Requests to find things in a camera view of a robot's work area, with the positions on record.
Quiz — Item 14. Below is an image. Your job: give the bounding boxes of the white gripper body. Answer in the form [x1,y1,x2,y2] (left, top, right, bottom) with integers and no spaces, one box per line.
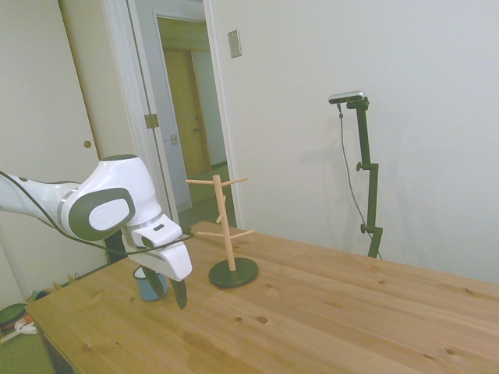
[128,238,194,283]

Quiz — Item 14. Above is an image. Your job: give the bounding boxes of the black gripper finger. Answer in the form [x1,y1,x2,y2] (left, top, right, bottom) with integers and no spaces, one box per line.
[169,277,189,311]
[140,265,168,300]

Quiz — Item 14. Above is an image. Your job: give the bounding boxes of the blue enamel mug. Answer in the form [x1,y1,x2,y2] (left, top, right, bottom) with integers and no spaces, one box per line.
[132,266,169,302]

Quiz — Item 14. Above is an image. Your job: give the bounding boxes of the wooden mug tree black base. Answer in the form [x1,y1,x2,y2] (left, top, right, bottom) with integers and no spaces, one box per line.
[185,175,260,290]

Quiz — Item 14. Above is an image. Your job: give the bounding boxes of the white orange floor object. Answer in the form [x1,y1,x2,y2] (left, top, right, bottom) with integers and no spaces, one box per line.
[0,318,39,344]

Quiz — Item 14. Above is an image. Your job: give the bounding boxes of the wooden hallway door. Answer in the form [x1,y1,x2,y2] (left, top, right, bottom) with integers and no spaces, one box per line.
[162,48,214,177]

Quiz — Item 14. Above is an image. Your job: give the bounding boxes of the green bowl on floor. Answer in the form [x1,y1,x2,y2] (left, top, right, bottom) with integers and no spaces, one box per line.
[0,303,29,333]

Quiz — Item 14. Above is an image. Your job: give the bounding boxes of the white open door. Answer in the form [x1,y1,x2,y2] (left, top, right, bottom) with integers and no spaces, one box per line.
[154,14,193,214]

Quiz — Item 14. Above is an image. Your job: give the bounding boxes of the black camera stand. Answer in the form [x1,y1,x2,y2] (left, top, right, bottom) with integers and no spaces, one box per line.
[344,97,384,259]

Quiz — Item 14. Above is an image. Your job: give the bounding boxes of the silver camera on stand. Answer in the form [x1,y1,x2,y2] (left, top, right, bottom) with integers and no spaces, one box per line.
[328,90,368,106]

